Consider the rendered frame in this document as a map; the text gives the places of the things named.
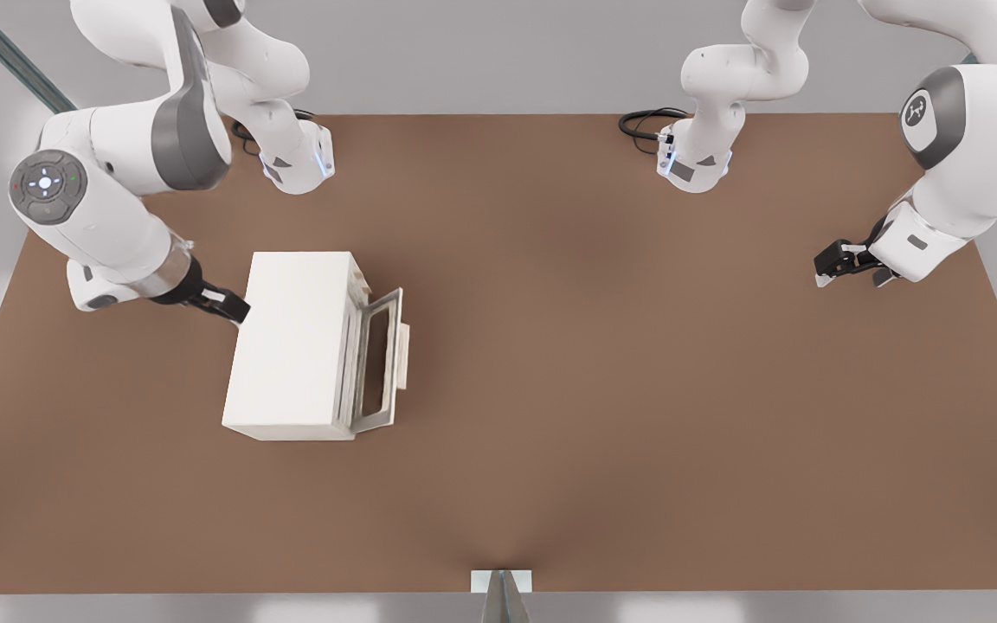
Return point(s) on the white oven body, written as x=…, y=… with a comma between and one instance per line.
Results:
x=295, y=346

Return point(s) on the white oven door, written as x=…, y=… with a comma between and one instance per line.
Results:
x=386, y=355

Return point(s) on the silver frame post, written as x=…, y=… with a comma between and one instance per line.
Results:
x=14, y=56
x=501, y=597

